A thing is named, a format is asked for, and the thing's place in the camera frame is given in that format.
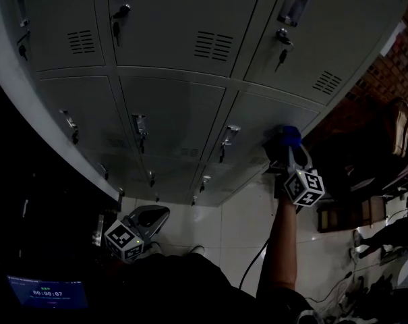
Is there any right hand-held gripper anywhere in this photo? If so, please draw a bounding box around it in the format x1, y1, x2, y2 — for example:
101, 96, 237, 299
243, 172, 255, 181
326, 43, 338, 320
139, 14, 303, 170
274, 144, 326, 214

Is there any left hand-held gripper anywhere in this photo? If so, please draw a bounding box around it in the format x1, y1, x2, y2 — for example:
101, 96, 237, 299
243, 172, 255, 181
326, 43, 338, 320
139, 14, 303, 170
103, 205, 171, 265

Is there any blue cloth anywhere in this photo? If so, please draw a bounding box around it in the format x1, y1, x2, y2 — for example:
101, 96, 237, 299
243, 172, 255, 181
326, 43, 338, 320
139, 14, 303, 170
263, 125, 303, 163

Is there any grey metal locker door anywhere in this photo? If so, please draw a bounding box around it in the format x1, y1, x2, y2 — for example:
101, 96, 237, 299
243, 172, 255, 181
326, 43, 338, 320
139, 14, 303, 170
199, 90, 322, 168

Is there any person's right forearm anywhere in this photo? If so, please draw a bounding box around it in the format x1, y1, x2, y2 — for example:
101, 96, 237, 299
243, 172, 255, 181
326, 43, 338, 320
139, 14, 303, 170
256, 194, 299, 299

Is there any grey metal locker cabinet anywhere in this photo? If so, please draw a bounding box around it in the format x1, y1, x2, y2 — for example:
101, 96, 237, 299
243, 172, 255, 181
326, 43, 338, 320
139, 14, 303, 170
0, 0, 408, 209

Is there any shiny metal bar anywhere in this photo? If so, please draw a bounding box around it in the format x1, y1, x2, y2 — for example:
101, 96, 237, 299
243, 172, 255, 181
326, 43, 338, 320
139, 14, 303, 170
91, 214, 105, 246

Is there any brown wooden crate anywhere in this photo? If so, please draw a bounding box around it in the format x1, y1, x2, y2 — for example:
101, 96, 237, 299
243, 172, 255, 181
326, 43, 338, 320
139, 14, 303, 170
316, 196, 388, 233

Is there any black chair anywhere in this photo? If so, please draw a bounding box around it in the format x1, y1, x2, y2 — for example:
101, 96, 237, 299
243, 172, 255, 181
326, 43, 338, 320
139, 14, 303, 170
308, 106, 408, 202

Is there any person's black clothing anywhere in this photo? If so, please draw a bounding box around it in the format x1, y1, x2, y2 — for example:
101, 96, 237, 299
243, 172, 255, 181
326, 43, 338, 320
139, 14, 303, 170
98, 253, 326, 324

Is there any blue timer screen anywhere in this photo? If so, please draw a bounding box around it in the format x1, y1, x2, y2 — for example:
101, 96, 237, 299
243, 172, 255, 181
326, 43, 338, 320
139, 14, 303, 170
6, 274, 90, 309

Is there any brown slatted wooden chair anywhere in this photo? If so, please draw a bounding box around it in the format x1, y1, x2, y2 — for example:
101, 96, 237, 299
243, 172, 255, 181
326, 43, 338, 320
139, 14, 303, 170
388, 98, 408, 158

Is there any set of locks with keys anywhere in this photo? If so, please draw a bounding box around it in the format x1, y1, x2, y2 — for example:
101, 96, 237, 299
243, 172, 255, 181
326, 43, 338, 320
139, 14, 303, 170
16, 4, 295, 207

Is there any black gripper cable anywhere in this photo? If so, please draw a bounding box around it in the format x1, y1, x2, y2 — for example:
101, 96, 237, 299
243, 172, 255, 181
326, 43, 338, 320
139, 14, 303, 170
239, 240, 270, 289

